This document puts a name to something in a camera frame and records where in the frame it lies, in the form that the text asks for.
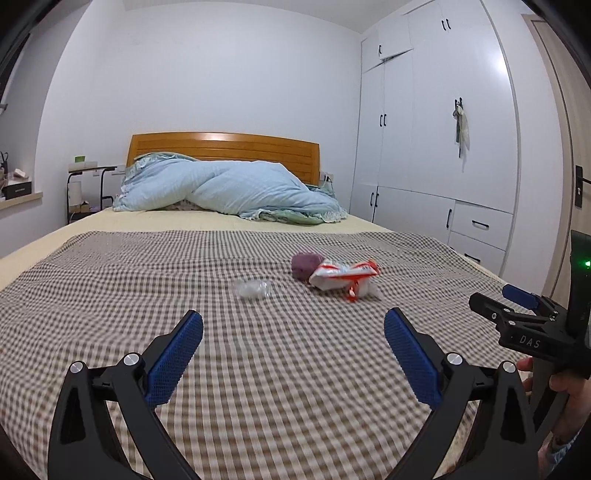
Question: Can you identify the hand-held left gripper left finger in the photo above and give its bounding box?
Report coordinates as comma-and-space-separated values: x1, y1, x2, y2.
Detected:
47, 309, 205, 480

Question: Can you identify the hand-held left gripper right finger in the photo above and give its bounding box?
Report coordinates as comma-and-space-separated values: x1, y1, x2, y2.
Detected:
384, 307, 540, 480

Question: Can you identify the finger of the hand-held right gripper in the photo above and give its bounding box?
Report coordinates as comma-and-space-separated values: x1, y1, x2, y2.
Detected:
502, 283, 563, 320
468, 292, 563, 334

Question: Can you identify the red white snack packet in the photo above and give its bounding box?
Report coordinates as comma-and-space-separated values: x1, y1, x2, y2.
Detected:
308, 259, 380, 292

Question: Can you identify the purple cloth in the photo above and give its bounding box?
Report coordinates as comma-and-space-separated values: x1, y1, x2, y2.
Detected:
291, 252, 324, 281

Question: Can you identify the person's right forearm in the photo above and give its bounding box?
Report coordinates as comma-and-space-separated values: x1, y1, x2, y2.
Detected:
545, 434, 591, 480

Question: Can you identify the person's right hand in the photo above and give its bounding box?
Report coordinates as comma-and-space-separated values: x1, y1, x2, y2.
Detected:
516, 358, 591, 448

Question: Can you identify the brown checked blanket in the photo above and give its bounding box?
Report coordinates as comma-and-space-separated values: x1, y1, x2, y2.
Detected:
0, 231, 536, 480

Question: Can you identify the red white crumpled wrapper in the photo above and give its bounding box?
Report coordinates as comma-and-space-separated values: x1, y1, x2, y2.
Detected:
345, 276, 380, 304

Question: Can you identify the clear crumpled plastic wrapper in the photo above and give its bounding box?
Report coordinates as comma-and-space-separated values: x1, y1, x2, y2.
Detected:
235, 278, 271, 302

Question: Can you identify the beige door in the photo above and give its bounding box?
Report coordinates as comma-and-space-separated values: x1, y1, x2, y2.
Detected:
522, 14, 591, 301

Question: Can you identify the light blue duvet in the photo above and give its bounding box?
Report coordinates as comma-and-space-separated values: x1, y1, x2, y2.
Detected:
112, 152, 348, 225

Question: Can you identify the white green hanging ornament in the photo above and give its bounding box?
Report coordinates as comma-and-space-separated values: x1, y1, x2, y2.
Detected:
452, 98, 469, 160

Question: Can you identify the white wardrobe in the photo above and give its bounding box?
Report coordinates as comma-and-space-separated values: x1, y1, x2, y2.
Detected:
348, 0, 520, 280

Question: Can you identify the wooden windowsill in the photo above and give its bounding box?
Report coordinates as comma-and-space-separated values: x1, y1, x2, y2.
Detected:
0, 191, 43, 211

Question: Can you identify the black door handle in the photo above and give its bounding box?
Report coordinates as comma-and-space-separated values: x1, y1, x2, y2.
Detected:
575, 164, 591, 208

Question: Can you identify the black frame bedside table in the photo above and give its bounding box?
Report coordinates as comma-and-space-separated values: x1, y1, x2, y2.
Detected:
67, 166, 118, 225

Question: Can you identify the wooden bed frame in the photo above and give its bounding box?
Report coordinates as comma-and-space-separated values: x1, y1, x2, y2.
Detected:
127, 132, 321, 185

